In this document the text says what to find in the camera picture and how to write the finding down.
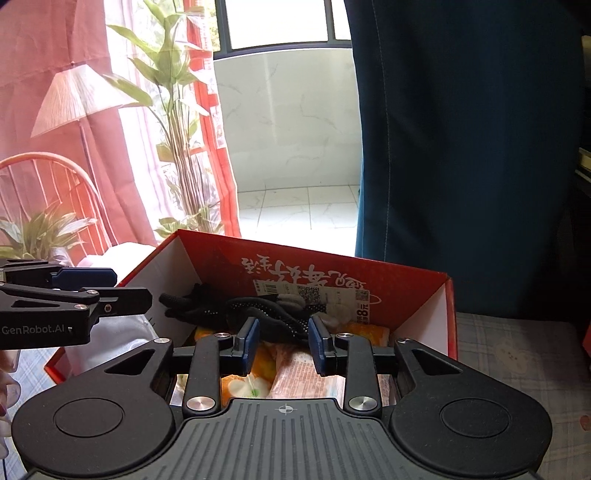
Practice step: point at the dark window frame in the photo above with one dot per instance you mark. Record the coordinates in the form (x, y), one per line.
(277, 51)

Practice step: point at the dark wooden desk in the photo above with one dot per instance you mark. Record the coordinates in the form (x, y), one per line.
(581, 230)

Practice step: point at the small green plant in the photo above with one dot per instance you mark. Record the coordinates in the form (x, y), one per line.
(41, 235)

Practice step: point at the floor lamp with pleated shade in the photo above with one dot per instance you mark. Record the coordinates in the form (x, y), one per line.
(78, 101)

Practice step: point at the black dotted glove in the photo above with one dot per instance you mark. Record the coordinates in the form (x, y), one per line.
(203, 309)

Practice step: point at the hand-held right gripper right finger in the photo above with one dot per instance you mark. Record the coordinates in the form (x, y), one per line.
(319, 345)

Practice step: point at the white plastic bag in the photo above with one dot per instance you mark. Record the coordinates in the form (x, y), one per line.
(120, 337)

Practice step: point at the red cardboard box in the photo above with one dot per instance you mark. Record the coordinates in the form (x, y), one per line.
(221, 258)

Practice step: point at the tall green plant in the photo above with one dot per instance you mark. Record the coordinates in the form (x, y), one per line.
(171, 83)

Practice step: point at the orange floral oven mitt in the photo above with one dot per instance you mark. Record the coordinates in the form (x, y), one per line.
(240, 386)

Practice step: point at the pink tissue packet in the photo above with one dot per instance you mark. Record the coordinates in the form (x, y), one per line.
(300, 374)

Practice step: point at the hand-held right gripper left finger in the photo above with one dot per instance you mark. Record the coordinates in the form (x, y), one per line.
(249, 344)

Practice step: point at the checkered bedsheet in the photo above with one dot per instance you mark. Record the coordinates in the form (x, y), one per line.
(508, 369)

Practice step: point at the person's left hand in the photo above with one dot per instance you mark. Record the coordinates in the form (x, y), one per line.
(5, 392)

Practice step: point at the red sheer curtain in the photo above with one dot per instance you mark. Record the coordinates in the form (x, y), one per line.
(27, 37)

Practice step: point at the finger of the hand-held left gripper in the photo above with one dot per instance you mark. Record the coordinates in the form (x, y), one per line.
(83, 277)
(124, 302)

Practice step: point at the blue curtain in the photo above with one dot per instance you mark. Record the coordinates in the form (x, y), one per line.
(461, 138)

